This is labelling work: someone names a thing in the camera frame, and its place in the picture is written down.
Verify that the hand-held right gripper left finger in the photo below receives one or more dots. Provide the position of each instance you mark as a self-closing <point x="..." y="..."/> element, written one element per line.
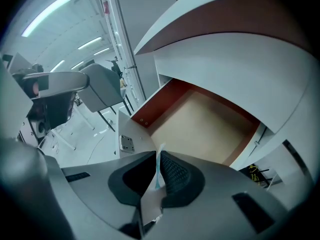
<point x="100" y="184"/>

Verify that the red wall sign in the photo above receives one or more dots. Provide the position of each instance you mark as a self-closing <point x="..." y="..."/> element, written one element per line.
<point x="106" y="7"/>

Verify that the brown-lined desk drawer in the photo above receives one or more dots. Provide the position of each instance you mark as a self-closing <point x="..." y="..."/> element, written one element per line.
<point x="200" y="124"/>

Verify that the white desk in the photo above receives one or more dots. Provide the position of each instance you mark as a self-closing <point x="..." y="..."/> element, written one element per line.
<point x="237" y="64"/>

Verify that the white door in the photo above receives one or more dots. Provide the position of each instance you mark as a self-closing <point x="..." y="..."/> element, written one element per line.
<point x="140" y="29"/>

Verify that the grey upholstered chair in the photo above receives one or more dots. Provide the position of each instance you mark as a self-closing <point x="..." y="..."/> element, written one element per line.
<point x="102" y="89"/>

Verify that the metal drawer lock plate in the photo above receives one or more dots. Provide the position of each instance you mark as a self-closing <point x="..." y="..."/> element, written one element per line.
<point x="127" y="143"/>

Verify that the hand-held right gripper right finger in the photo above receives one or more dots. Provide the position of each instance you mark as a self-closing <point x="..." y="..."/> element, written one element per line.
<point x="215" y="191"/>

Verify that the long ceiling light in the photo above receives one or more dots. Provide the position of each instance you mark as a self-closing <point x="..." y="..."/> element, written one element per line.
<point x="102" y="51"/>
<point x="47" y="14"/>
<point x="57" y="66"/>
<point x="90" y="43"/>
<point x="77" y="65"/>

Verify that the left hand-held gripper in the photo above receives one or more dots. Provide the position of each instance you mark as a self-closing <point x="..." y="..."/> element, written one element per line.
<point x="37" y="109"/>

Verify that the white item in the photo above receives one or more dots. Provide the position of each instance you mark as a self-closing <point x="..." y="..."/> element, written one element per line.
<point x="157" y="169"/>

